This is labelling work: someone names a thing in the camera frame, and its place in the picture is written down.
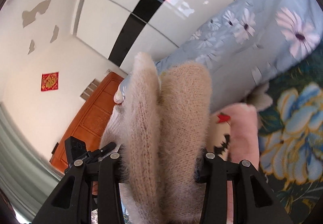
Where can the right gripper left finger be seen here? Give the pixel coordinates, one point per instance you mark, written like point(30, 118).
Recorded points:
point(71, 199)

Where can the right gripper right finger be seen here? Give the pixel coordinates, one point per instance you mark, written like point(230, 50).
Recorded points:
point(253, 199)

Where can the beige fuzzy knit sweater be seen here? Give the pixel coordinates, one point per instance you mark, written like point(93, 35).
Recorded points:
point(162, 125)

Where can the orange wooden headboard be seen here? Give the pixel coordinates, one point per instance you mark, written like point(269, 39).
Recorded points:
point(91, 120)

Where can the cream pillow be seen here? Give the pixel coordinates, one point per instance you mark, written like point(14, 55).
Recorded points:
point(118, 96)

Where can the pink floral quilt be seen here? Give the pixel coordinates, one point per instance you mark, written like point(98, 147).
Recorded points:
point(233, 134)

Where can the blue floral bed blanket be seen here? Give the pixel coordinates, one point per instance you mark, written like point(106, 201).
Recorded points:
point(290, 134)

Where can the white black sliding wardrobe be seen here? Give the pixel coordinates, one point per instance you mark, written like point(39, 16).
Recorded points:
point(119, 29)

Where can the light blue daisy duvet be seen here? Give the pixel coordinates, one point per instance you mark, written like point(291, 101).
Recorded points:
point(248, 43)

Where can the red fu wall decoration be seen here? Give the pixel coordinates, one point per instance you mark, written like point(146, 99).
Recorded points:
point(50, 81)

